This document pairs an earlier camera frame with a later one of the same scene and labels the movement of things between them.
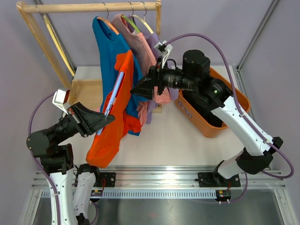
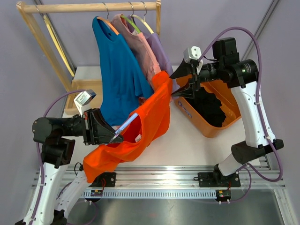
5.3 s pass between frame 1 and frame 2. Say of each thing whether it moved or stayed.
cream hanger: stayed
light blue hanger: moved
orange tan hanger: stayed
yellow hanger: stayed
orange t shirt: moved
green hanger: stayed
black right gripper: moved
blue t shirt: stayed
